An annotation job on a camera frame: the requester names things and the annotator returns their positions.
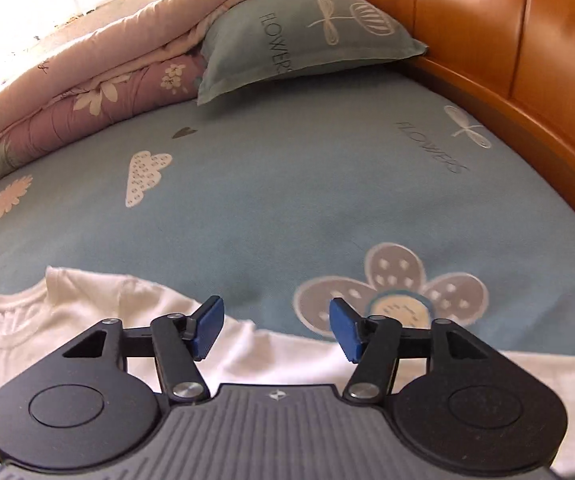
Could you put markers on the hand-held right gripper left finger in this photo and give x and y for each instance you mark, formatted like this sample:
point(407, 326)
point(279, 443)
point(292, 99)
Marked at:
point(207, 327)

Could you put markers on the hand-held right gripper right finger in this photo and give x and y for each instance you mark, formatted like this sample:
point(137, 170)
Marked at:
point(345, 330)

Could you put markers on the white long-sleeve printed shirt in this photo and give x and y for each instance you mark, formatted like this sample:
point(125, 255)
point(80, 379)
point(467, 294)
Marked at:
point(267, 360)

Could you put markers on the blue floral bed sheet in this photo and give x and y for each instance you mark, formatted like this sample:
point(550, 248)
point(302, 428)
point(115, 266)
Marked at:
point(267, 200)

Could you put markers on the folded pink floral quilt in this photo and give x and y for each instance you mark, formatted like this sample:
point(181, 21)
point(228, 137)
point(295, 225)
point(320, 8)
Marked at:
point(92, 70)

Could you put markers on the teal floral pillow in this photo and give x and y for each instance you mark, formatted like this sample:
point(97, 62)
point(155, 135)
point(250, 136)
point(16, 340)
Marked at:
point(317, 25)

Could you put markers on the wooden bed headboard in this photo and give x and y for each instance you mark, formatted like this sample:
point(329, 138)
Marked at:
point(542, 35)

